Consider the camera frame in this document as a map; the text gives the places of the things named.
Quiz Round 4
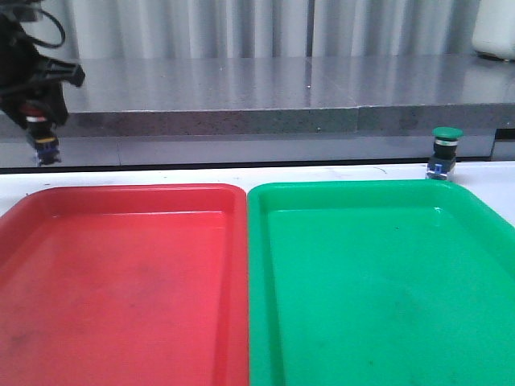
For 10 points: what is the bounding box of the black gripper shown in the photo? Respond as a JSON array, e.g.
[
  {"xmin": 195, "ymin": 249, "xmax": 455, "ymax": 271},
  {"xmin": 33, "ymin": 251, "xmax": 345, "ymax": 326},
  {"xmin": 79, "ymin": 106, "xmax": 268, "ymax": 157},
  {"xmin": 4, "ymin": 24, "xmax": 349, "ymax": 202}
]
[{"xmin": 1, "ymin": 1, "xmax": 85, "ymax": 129}]

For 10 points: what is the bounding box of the red mushroom push button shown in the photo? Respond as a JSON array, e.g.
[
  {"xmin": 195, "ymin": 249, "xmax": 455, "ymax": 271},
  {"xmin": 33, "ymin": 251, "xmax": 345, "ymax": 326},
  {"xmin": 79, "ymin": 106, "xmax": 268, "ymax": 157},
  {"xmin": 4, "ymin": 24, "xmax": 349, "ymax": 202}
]
[{"xmin": 21, "ymin": 104, "xmax": 61, "ymax": 166}]

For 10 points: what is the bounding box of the green mushroom push button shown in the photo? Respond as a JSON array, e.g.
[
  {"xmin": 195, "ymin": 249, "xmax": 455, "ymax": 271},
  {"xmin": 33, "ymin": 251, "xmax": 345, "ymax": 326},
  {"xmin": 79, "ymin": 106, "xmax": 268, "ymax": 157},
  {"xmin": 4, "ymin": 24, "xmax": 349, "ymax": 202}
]
[{"xmin": 426, "ymin": 126, "xmax": 464, "ymax": 181}]

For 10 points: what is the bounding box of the red plastic tray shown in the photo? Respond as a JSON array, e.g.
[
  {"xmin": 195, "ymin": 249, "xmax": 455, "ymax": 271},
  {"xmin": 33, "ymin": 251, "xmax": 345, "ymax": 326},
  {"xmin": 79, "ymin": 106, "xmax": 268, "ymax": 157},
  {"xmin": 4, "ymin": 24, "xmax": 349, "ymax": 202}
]
[{"xmin": 1, "ymin": 184, "xmax": 249, "ymax": 385}]

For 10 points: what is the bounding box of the grey stone platform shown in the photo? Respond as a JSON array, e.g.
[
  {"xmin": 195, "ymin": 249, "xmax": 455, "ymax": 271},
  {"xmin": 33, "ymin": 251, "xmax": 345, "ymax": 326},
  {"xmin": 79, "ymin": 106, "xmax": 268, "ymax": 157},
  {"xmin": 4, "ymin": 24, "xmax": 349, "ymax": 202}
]
[{"xmin": 0, "ymin": 55, "xmax": 515, "ymax": 169}]

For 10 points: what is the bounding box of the green plastic tray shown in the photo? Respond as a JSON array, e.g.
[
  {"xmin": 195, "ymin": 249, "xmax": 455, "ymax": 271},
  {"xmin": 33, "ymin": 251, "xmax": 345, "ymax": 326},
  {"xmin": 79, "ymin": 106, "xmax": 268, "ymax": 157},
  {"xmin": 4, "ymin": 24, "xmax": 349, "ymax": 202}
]
[{"xmin": 248, "ymin": 179, "xmax": 514, "ymax": 385}]

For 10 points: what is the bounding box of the white container in background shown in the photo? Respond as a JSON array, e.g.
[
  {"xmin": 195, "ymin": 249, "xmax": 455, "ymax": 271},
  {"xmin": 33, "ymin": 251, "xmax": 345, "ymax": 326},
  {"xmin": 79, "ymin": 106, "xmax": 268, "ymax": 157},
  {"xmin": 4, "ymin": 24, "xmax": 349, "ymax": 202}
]
[{"xmin": 472, "ymin": 0, "xmax": 514, "ymax": 61}]

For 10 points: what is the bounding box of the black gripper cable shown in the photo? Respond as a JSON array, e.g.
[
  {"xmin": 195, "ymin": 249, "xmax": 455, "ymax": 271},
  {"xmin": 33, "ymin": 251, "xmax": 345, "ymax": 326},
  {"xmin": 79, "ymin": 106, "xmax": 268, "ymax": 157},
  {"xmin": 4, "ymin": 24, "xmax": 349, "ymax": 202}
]
[{"xmin": 23, "ymin": 6, "xmax": 67, "ymax": 48}]

